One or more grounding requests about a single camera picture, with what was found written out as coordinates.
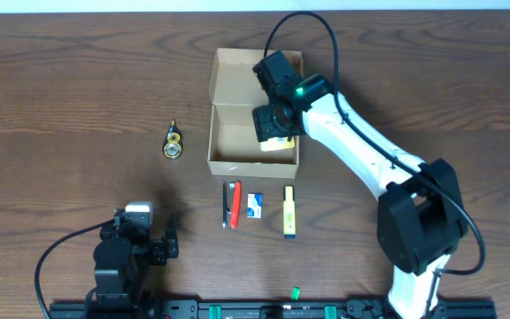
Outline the yellow sticky note pad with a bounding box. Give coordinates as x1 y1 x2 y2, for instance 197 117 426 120
259 136 296 152

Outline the red black stapler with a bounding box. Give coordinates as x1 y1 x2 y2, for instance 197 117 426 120
222 181 242 229

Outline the blue white staples box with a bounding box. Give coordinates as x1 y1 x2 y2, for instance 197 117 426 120
247 193 263 219

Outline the yellow highlighter pen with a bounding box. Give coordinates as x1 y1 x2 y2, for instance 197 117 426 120
282 185 297 239

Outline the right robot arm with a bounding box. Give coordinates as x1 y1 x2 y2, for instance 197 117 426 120
252 69 473 318

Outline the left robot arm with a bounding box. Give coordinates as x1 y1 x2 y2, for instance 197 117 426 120
93 210 179 309

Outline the open brown cardboard box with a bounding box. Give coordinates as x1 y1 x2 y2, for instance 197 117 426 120
207 48 299 179

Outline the small green clip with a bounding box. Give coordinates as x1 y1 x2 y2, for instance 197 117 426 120
290 287 300 300

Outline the left black cable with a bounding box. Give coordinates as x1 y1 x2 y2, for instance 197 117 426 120
34 218 117 319

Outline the black cable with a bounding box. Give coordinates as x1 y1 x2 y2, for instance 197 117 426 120
262 10 487 319
34 218 117 319

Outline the black aluminium mounting rail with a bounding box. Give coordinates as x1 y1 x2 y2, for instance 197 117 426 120
50 299 498 319

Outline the right black cable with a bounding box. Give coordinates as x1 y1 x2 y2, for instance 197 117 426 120
262 10 487 319

